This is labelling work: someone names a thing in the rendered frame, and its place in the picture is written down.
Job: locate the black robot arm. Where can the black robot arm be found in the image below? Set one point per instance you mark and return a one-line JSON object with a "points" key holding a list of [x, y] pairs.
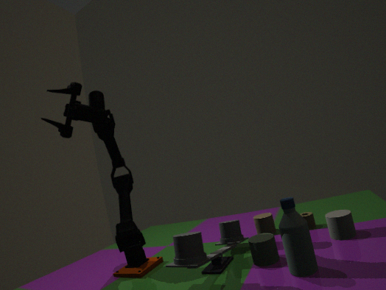
{"points": [[129, 239]]}

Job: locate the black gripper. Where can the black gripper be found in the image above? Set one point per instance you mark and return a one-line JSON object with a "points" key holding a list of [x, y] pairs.
{"points": [[76, 111]]}

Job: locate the dark grey bottle with blue cap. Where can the dark grey bottle with blue cap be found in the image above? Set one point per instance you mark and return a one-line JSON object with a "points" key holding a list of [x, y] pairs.
{"points": [[297, 241]]}

